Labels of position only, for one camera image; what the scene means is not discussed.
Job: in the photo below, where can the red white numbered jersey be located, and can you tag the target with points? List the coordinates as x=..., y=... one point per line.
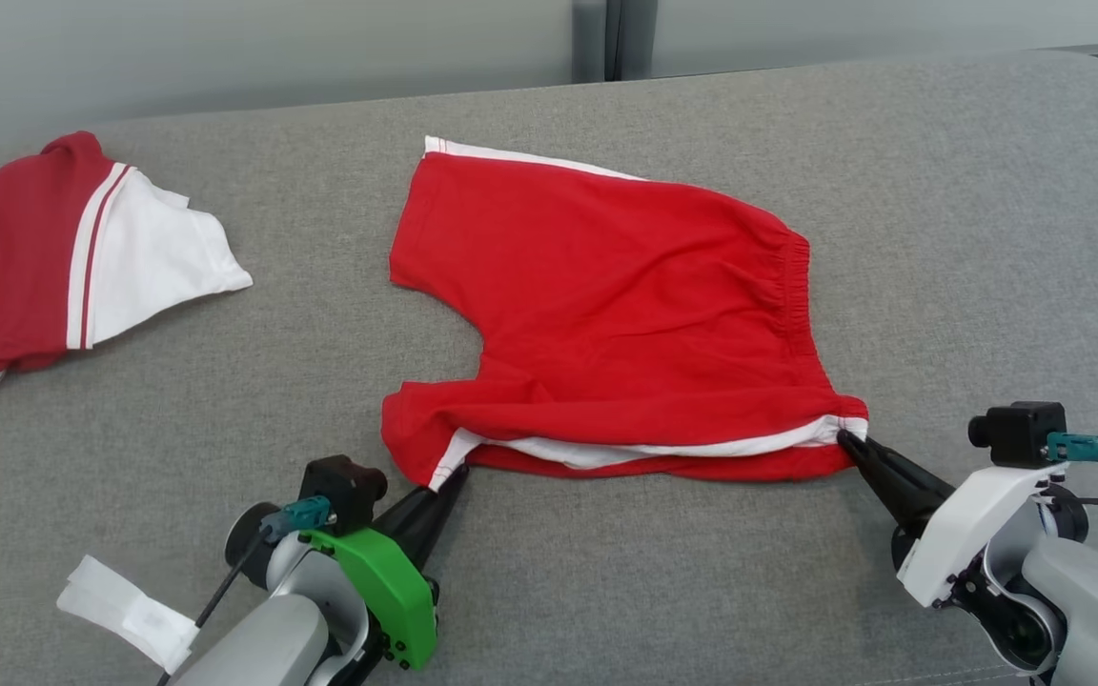
x=25, y=267

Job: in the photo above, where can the red shorts white side stripe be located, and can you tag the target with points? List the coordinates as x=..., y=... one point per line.
x=606, y=305

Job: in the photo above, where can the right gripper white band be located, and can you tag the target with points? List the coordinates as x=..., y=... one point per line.
x=964, y=538

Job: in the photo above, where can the grey partition post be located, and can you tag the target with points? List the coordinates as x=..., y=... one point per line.
x=616, y=38

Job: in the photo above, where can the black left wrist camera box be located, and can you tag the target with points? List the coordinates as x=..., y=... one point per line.
x=344, y=491

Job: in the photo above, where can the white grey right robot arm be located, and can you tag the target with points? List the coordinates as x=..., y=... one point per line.
x=1083, y=591

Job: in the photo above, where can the white label strip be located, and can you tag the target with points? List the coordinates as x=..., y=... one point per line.
x=130, y=610

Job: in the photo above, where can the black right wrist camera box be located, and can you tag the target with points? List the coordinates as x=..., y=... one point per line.
x=1021, y=433

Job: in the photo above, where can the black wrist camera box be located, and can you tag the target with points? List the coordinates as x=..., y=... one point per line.
x=1021, y=433
x=344, y=491

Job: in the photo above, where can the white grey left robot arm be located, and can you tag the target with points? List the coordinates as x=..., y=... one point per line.
x=263, y=638

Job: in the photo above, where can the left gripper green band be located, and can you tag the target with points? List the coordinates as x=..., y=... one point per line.
x=387, y=600

